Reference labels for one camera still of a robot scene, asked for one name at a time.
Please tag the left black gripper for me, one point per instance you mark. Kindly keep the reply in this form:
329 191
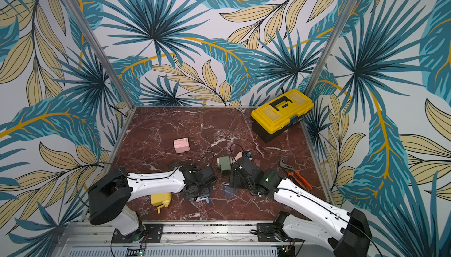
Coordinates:
188 196

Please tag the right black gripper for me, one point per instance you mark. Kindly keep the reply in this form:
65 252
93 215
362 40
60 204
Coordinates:
238 172

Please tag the green pencil sharpener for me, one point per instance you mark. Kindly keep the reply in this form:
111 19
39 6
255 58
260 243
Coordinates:
224 164

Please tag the blue transparent tray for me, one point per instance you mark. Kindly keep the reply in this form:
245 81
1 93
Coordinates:
229 190

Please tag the blue pencil sharpener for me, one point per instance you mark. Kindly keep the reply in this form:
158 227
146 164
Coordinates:
204 198

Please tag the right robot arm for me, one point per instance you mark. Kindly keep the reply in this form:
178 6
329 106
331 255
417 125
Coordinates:
345 233

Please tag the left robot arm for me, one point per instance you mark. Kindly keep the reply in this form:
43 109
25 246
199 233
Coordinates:
108 197

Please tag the pink sharpener right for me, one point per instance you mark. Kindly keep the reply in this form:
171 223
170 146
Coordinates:
238 156

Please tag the pink sharpener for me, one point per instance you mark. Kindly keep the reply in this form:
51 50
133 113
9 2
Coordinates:
181 145
238 156

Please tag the yellow pencil sharpener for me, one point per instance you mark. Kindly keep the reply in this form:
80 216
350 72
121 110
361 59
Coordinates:
161 201

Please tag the clear pink tray back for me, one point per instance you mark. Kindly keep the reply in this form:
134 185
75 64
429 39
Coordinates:
230 147

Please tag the pink sharpener back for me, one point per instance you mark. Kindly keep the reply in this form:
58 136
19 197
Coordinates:
181 145

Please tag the yellow black toolbox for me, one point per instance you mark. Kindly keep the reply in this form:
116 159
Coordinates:
273 118

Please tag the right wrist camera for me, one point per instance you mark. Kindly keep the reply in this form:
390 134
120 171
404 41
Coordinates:
247 154

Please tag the aluminium front rail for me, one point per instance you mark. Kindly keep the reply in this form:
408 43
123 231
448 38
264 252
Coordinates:
191 239

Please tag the orange handled pliers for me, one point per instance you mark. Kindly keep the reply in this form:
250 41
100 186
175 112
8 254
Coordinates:
295 175

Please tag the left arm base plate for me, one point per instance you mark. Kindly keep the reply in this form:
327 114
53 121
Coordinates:
146 233

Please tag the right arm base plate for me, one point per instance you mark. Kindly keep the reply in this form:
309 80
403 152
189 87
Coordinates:
268 232

